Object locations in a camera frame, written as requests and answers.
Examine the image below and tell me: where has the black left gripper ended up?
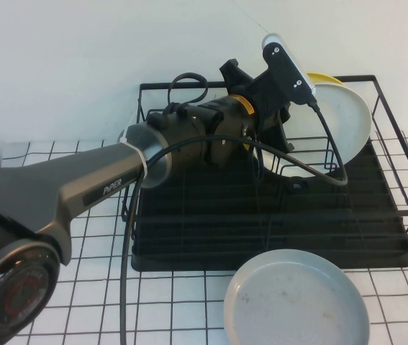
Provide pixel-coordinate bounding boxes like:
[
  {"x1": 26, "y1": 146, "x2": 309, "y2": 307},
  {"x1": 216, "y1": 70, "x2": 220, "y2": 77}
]
[{"x1": 219, "y1": 58, "x2": 296, "y2": 152}]

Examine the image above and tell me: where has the white plate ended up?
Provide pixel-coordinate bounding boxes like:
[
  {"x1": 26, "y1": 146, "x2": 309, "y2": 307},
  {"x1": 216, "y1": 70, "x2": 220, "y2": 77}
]
[{"x1": 252, "y1": 83, "x2": 373, "y2": 179}]

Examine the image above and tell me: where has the yellow plate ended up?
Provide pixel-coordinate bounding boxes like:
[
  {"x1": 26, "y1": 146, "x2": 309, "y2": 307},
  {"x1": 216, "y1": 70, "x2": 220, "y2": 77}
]
[{"x1": 306, "y1": 71, "x2": 345, "y2": 88}]

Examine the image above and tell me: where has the grey-blue plate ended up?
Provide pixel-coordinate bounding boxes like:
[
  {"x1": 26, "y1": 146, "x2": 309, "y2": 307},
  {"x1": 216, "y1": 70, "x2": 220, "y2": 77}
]
[{"x1": 224, "y1": 249, "x2": 371, "y2": 345}]

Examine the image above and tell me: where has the white zip tie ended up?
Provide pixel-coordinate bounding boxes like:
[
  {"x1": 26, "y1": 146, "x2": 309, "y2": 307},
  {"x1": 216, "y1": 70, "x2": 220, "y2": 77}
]
[{"x1": 118, "y1": 129, "x2": 151, "y2": 178}]

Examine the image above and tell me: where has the white black-grid tablecloth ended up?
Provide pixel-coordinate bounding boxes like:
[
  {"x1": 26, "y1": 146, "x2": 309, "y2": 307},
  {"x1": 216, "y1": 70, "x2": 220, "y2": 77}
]
[{"x1": 0, "y1": 129, "x2": 408, "y2": 345}]

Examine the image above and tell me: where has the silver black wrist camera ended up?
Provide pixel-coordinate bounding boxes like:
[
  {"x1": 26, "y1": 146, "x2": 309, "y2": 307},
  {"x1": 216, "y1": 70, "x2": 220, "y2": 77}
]
[{"x1": 260, "y1": 32, "x2": 318, "y2": 106}]

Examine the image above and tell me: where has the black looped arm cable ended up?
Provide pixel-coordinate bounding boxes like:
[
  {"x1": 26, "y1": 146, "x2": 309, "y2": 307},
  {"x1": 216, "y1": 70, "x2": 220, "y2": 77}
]
[{"x1": 166, "y1": 71, "x2": 210, "y2": 113}]

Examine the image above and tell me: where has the black wire dish rack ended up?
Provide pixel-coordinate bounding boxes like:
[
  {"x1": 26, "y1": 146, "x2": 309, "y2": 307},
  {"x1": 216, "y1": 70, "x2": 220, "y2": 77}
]
[
  {"x1": 122, "y1": 74, "x2": 408, "y2": 252},
  {"x1": 131, "y1": 124, "x2": 408, "y2": 272}
]

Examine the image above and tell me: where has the black camera cable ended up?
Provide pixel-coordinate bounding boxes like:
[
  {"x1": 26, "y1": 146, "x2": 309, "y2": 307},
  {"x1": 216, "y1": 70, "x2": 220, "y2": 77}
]
[{"x1": 118, "y1": 101, "x2": 349, "y2": 345}]

